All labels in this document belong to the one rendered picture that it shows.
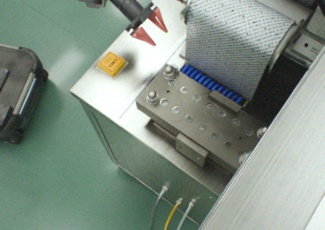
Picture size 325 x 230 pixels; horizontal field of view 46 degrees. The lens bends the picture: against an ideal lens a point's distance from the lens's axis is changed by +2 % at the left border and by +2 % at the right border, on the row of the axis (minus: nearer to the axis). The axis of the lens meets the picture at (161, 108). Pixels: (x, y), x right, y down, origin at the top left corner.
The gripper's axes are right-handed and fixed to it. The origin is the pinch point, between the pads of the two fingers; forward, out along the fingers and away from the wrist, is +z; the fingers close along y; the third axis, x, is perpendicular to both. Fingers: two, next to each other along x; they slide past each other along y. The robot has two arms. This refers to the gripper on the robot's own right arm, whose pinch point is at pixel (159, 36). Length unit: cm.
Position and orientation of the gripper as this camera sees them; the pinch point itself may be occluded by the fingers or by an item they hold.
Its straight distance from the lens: 119.5
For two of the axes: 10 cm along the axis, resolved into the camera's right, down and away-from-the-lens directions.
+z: 7.1, 6.7, 2.2
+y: -6.1, 7.4, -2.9
